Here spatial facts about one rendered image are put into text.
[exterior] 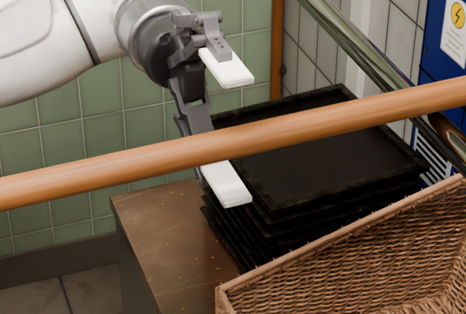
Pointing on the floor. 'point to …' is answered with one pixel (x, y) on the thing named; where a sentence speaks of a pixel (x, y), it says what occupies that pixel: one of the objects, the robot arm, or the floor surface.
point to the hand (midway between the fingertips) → (234, 139)
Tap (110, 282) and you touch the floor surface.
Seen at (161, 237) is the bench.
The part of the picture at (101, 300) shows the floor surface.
